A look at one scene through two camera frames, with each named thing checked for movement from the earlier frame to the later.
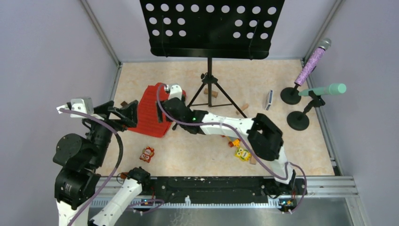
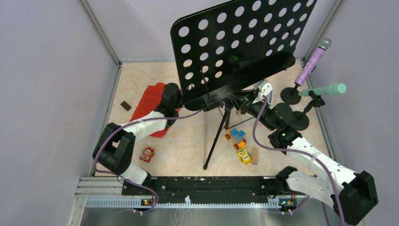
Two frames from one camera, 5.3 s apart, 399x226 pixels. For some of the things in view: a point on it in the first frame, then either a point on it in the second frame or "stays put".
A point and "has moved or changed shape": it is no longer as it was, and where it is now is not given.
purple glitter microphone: (323, 44) stays put
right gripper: (163, 108) → (243, 101)
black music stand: (207, 29) has moved or changed shape
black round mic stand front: (298, 120) stays put
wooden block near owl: (253, 160) stays put
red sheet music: (147, 121) stays put
